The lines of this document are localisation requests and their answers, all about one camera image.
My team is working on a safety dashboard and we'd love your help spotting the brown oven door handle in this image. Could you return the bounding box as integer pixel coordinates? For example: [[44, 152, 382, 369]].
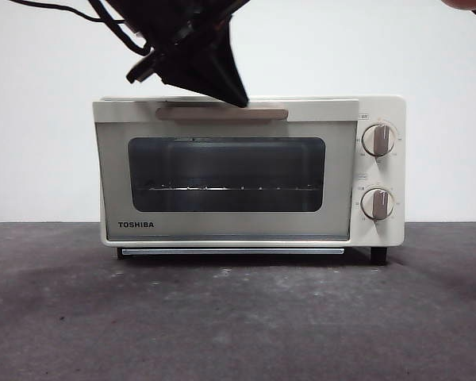
[[155, 105, 290, 126]]

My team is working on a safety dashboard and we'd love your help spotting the glass oven door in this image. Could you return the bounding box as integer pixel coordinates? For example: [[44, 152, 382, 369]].
[[91, 98, 361, 242]]

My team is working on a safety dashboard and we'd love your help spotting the cream temperature knob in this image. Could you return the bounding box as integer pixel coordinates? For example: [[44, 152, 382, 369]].
[[361, 124, 396, 158]]

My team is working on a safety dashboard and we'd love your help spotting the silver crumb tray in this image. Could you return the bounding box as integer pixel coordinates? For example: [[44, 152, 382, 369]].
[[121, 248, 345, 256]]

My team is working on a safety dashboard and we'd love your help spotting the cream Toshiba toaster oven body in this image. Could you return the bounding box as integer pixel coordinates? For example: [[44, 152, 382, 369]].
[[98, 94, 407, 265]]

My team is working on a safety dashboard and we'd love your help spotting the cream timer knob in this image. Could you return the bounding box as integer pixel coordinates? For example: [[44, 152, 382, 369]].
[[360, 187, 396, 221]]

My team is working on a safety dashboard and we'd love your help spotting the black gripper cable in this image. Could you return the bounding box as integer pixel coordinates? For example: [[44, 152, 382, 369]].
[[7, 0, 154, 55]]

